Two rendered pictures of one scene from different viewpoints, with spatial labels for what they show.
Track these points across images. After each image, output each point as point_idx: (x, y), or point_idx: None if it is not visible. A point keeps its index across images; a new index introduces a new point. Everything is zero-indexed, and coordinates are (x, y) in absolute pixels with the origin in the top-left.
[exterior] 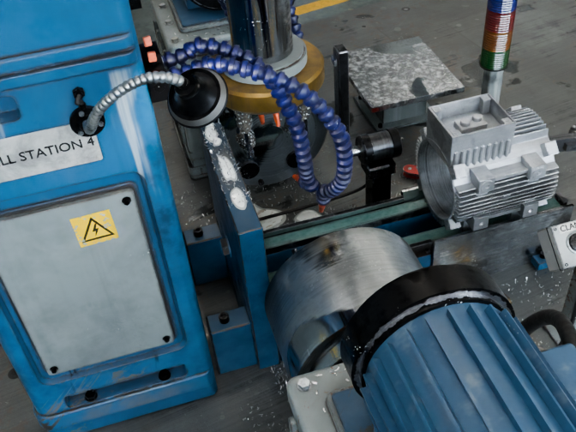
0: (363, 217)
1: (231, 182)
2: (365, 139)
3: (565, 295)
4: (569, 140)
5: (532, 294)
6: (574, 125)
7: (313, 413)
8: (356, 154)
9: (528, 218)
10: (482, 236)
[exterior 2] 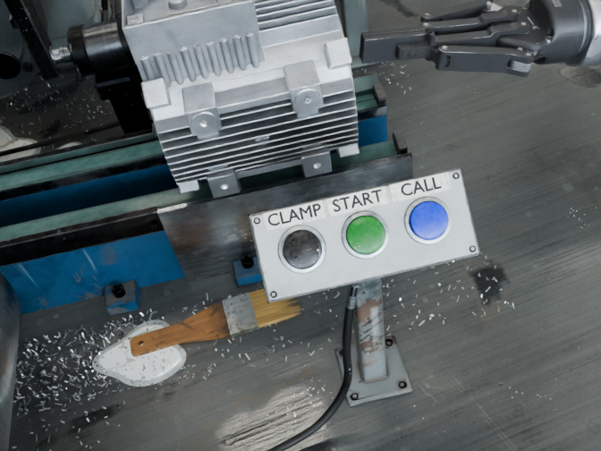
0: (81, 162)
1: None
2: (72, 33)
3: (393, 304)
4: (405, 39)
5: (341, 299)
6: (427, 13)
7: None
8: (65, 59)
9: (327, 175)
10: (247, 204)
